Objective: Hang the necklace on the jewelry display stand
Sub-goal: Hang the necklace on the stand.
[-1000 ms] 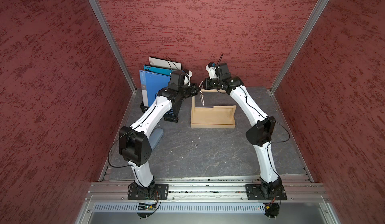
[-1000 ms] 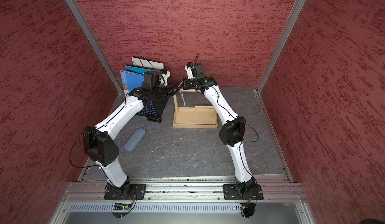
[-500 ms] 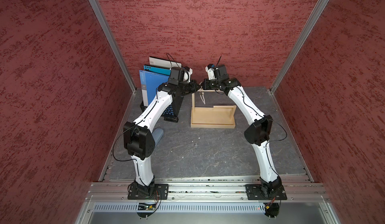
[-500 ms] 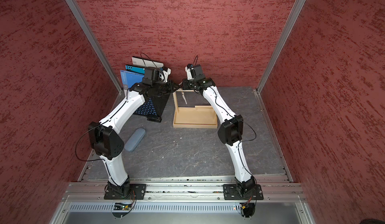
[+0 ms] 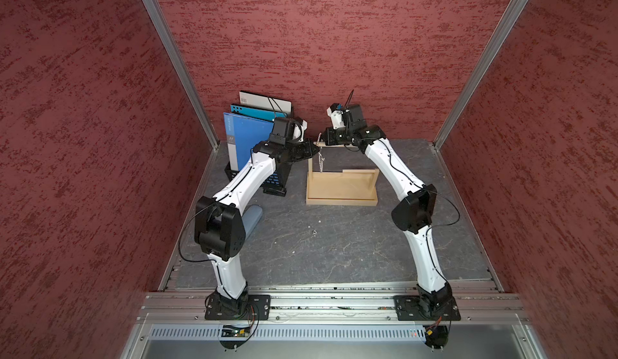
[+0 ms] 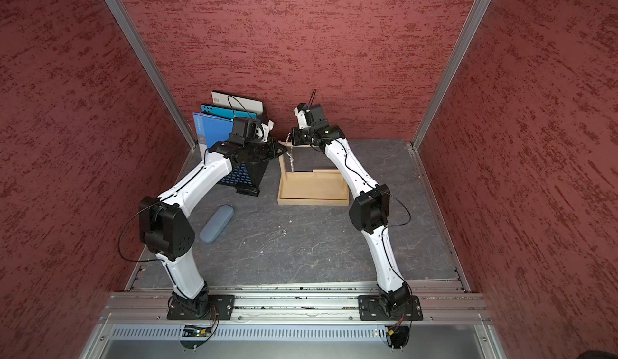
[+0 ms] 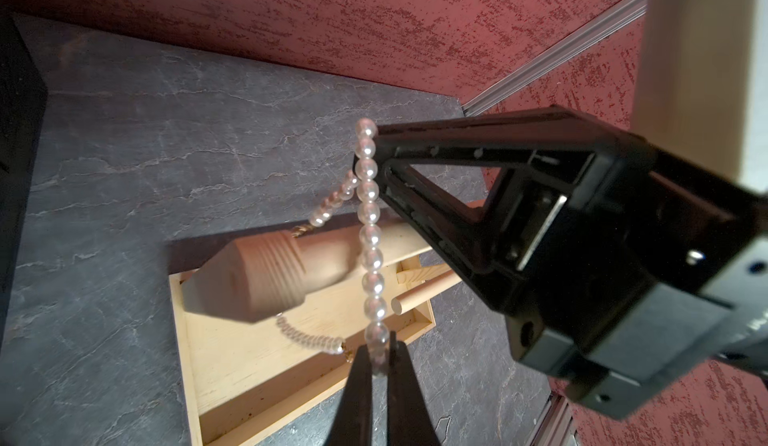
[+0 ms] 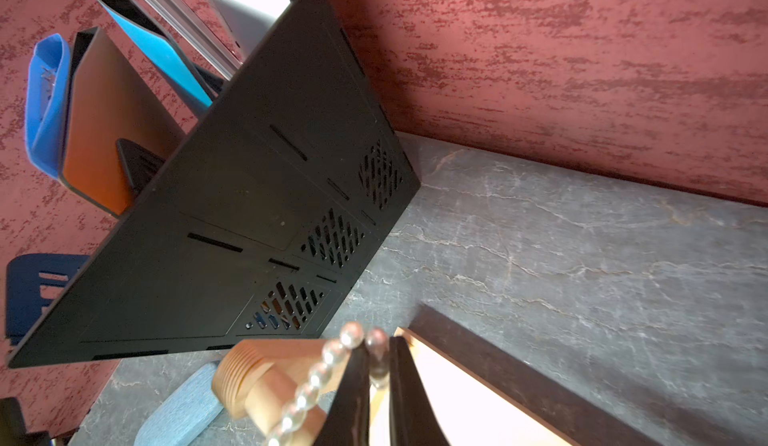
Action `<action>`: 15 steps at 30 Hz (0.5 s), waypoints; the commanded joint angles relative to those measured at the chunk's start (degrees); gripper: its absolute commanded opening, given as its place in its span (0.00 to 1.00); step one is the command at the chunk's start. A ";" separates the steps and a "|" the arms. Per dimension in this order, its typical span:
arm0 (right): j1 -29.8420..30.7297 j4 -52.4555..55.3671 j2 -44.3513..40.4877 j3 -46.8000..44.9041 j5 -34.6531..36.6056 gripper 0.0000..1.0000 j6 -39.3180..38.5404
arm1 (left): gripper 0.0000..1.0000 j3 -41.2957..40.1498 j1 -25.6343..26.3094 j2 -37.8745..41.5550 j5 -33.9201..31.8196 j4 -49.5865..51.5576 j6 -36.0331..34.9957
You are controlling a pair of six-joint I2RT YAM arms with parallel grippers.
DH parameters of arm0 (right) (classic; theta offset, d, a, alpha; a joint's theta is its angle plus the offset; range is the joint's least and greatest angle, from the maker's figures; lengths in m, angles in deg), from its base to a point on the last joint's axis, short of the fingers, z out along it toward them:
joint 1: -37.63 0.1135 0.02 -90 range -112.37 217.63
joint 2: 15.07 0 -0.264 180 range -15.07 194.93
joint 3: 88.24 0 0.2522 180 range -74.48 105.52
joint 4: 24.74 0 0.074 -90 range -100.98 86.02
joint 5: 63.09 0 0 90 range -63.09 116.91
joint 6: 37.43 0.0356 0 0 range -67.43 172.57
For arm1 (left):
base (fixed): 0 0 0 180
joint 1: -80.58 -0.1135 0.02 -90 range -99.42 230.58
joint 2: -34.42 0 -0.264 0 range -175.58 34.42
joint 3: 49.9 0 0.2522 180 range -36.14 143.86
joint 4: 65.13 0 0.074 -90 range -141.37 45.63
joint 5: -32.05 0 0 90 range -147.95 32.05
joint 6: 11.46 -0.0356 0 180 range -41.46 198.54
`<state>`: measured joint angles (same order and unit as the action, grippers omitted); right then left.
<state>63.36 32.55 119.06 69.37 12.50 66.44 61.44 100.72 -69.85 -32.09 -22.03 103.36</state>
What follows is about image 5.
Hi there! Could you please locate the right aluminium corner post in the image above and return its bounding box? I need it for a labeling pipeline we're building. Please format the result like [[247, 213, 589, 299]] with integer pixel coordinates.
[[434, 0, 529, 152]]

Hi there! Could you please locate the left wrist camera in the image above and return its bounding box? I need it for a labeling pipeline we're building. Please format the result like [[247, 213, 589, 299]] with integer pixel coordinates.
[[291, 118, 308, 143]]

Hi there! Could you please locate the white grey folder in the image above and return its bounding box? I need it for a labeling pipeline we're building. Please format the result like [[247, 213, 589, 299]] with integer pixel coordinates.
[[239, 91, 293, 114]]

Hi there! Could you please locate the grey oval case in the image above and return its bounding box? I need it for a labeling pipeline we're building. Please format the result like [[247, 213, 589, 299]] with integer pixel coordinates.
[[242, 205, 263, 239]]

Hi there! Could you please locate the wooden jewelry display stand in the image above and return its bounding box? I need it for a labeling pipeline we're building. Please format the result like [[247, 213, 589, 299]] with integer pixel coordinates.
[[306, 154, 380, 206]]

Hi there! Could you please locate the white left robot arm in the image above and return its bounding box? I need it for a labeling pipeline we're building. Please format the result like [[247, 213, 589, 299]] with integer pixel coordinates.
[[194, 118, 319, 319]]

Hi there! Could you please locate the left aluminium corner post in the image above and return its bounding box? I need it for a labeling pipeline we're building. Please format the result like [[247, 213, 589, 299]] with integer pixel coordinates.
[[141, 0, 220, 150]]

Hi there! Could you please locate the black stapler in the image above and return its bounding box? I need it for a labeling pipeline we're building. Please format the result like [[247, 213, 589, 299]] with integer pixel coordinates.
[[262, 185, 286, 197]]

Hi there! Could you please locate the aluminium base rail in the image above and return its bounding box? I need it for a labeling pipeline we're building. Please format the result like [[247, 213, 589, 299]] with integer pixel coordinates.
[[121, 280, 545, 358]]

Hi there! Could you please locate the teal folder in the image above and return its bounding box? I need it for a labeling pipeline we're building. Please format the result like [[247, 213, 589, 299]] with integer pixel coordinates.
[[230, 104, 287, 122]]

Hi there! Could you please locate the blue folder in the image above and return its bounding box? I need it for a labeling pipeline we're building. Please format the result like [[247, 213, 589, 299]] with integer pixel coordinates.
[[224, 113, 274, 172]]

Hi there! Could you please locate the aluminium corner post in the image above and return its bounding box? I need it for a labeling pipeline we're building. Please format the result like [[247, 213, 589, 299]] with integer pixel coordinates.
[[141, 0, 220, 150], [434, 0, 529, 152]]

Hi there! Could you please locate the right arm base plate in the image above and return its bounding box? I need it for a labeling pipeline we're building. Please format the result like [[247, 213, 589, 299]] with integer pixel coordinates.
[[393, 296, 461, 323]]

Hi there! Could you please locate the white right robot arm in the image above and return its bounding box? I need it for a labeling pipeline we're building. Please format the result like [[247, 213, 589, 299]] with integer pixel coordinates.
[[323, 103, 452, 318]]

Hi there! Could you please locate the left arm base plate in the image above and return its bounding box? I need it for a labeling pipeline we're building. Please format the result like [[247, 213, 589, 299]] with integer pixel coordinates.
[[204, 292, 271, 321]]

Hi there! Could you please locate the black mesh file holder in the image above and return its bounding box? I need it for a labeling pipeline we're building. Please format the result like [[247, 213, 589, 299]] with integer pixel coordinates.
[[224, 110, 298, 189]]

